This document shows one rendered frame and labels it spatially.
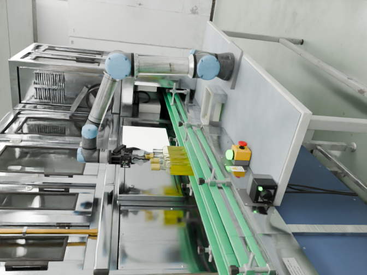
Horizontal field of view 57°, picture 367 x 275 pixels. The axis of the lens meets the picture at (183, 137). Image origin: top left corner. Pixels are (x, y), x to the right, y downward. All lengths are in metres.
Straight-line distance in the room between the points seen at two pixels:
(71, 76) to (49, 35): 3.30
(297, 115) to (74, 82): 1.90
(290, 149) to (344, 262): 0.39
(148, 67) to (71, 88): 1.21
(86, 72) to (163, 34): 2.86
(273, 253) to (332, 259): 0.20
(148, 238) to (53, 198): 0.54
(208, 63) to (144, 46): 3.81
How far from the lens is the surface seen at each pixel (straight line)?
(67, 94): 2.74
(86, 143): 1.73
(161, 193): 1.74
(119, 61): 1.58
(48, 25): 5.95
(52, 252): 1.49
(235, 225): 1.19
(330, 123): 1.28
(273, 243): 1.13
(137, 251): 1.46
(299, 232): 1.23
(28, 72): 2.76
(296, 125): 1.19
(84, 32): 5.40
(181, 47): 5.45
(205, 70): 1.63
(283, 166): 1.25
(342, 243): 1.29
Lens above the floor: 1.33
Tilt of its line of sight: 11 degrees down
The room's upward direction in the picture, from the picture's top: 87 degrees counter-clockwise
